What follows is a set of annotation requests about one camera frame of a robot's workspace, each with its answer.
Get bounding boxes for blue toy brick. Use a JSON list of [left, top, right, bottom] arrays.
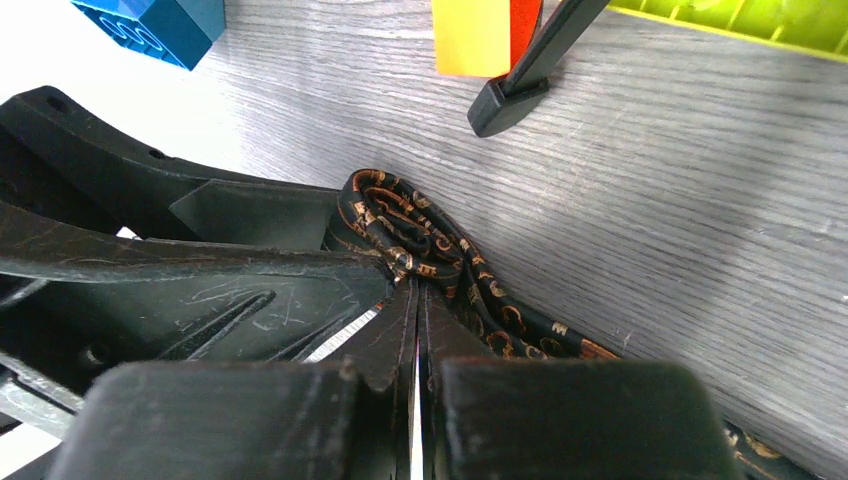
[[72, 0, 226, 71]]

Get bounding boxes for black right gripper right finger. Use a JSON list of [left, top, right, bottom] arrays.
[[417, 285, 742, 479]]

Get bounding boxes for orange red block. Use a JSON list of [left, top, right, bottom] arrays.
[[431, 0, 543, 78]]

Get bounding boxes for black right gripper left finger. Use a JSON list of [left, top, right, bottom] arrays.
[[48, 280, 419, 479]]

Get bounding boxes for small black tripod stand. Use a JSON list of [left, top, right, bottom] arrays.
[[467, 0, 609, 138]]

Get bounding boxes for lime green flat brick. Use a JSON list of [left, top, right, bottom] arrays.
[[608, 0, 847, 63]]

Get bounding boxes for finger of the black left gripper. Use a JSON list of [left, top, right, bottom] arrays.
[[1, 204, 391, 395], [1, 86, 338, 251]]

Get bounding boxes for black key pattern tie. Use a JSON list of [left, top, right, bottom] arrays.
[[323, 169, 809, 479]]

